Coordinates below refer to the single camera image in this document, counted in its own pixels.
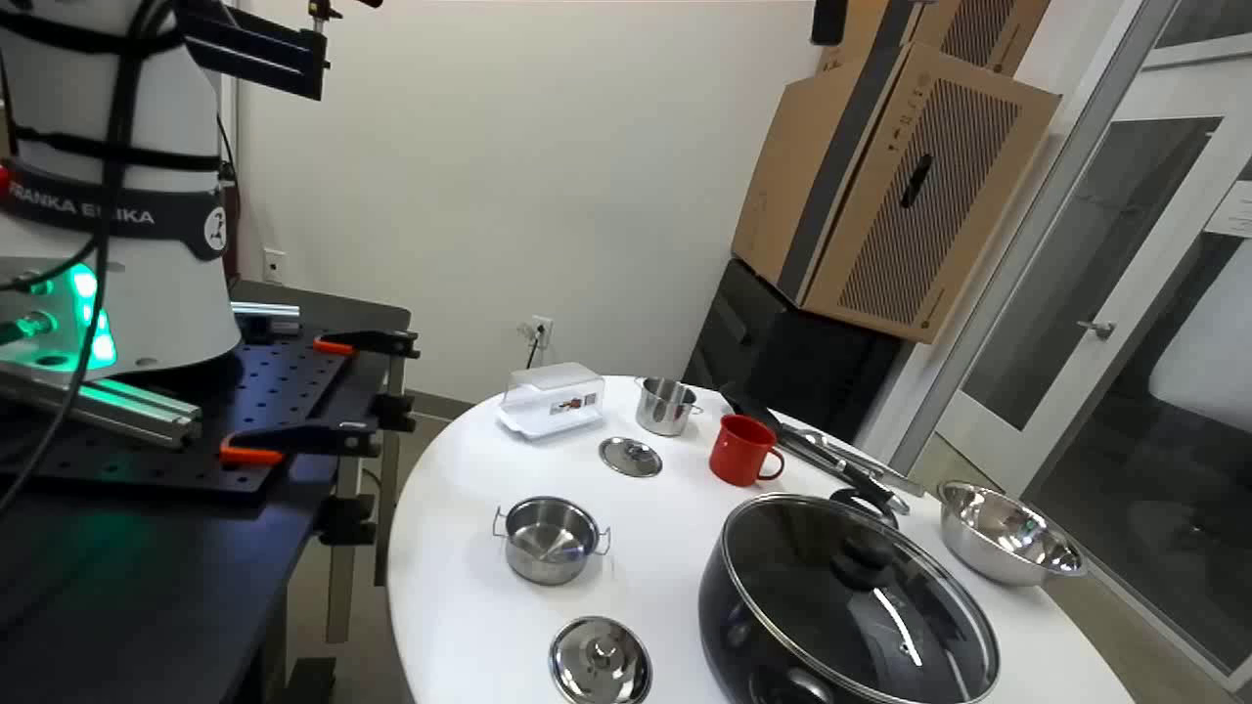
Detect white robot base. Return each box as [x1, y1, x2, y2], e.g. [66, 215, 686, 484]
[0, 0, 240, 378]

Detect steel mixing bowl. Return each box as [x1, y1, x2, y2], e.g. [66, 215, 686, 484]
[934, 484, 1089, 587]

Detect steel cup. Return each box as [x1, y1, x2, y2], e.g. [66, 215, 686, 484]
[634, 378, 697, 437]

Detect small flat steel lid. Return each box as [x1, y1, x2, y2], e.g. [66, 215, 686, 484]
[598, 435, 664, 478]

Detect white rectangular tray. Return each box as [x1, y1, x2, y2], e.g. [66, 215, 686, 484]
[496, 391, 604, 444]

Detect black drawer case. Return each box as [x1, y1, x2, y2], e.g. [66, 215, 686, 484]
[686, 259, 899, 444]

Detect red mug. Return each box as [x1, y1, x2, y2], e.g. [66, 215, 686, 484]
[707, 414, 786, 484]

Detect white round table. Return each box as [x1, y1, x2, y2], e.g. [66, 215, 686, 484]
[383, 371, 1136, 704]

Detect small steel pot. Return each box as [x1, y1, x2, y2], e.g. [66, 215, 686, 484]
[495, 498, 611, 587]

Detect black kitchen utensils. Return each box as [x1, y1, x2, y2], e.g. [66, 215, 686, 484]
[726, 389, 908, 521]

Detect large black pot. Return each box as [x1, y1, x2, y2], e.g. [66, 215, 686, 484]
[697, 491, 1007, 704]

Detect steel pot lid with knob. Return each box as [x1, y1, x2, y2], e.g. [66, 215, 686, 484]
[549, 616, 652, 704]

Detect glass pot lid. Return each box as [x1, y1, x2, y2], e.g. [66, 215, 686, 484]
[722, 491, 1007, 704]

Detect cardboard box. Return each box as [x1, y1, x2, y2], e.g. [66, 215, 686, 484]
[731, 0, 1062, 346]

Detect black perforated mounting board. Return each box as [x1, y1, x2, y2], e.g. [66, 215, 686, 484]
[3, 337, 383, 498]

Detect far orange-handled clamp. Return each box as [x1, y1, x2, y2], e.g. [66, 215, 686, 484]
[315, 329, 420, 359]

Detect orange-handled clamp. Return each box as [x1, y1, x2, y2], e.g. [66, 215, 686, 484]
[216, 397, 415, 471]
[315, 329, 420, 359]

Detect near orange-handled clamp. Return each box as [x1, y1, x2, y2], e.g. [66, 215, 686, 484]
[216, 397, 415, 471]

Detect black camera on mount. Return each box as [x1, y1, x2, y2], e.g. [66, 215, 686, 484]
[178, 0, 339, 103]

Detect aluminium rail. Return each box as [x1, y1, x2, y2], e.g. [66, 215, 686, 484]
[0, 369, 203, 450]

